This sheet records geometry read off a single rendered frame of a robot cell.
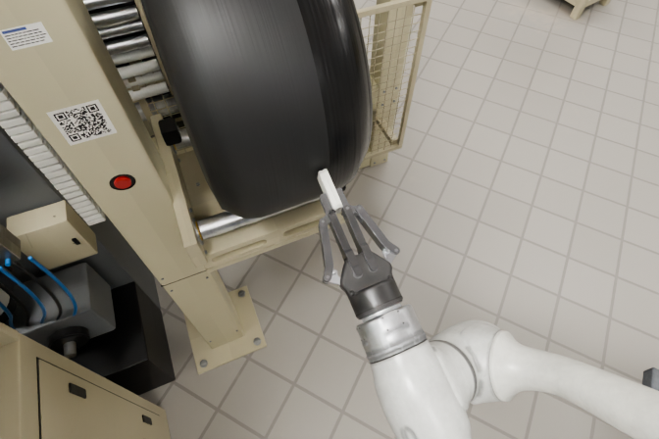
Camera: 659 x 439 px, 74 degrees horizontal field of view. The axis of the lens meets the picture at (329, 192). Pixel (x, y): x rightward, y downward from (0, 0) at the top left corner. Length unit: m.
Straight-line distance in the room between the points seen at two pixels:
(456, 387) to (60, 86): 0.70
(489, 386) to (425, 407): 0.14
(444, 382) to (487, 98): 2.18
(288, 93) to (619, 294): 1.83
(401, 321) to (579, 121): 2.25
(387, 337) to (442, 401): 0.10
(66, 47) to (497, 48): 2.66
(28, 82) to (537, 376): 0.82
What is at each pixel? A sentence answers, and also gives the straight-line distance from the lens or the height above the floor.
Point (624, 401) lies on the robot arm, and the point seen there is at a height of 1.21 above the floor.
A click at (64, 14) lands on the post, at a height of 1.40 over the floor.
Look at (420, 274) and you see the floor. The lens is 1.93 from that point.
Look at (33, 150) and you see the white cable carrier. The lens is 0.86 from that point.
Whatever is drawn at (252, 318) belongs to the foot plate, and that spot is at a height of 0.01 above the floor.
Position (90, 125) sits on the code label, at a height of 1.21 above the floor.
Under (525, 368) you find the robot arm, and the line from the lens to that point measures 0.73.
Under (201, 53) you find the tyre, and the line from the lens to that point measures 0.62.
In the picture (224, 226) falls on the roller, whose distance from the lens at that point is 0.97.
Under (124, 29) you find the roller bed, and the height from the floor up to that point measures 1.11.
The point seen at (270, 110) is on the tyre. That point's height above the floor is 1.29.
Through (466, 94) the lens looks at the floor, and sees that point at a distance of 2.67.
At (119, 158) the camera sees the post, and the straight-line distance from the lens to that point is 0.87.
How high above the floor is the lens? 1.73
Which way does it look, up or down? 55 degrees down
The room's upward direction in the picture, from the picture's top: straight up
